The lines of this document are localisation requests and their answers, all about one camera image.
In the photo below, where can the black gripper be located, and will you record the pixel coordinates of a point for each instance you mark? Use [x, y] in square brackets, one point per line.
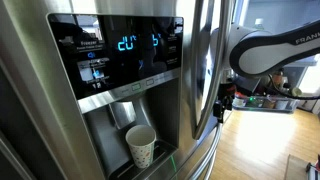
[224, 100]

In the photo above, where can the polka dot paper cup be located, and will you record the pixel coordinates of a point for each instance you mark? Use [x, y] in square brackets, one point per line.
[141, 140]

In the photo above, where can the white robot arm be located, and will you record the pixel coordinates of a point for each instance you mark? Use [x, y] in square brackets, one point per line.
[251, 67]

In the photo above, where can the stainless steel fridge left door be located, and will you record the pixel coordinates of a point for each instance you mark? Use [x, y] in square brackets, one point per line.
[47, 133]

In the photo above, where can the clear door shelf bin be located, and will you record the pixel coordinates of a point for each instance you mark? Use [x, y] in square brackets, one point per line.
[274, 104]

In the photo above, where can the brown sauce bottle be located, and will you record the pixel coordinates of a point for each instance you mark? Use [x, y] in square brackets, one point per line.
[277, 78]

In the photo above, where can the black dispenser control panel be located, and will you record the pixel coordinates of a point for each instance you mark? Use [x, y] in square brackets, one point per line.
[104, 52]

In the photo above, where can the vertical steel door handle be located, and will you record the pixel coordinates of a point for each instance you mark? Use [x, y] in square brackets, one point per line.
[212, 21]

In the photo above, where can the bottom freezer drawer handle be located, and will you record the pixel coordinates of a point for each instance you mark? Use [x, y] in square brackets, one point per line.
[204, 169]

